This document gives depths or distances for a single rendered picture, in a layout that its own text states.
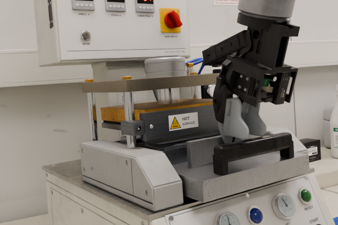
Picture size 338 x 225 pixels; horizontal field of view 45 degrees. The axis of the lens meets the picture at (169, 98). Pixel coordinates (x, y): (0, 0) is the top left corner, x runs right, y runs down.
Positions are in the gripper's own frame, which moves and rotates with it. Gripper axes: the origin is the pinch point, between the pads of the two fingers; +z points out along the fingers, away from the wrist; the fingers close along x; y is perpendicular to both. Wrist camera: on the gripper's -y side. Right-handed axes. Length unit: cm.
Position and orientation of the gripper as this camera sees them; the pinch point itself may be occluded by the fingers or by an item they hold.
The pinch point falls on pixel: (228, 139)
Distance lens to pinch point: 66.8
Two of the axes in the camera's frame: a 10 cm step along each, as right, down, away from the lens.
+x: 8.2, -0.9, 5.6
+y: 5.5, 3.4, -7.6
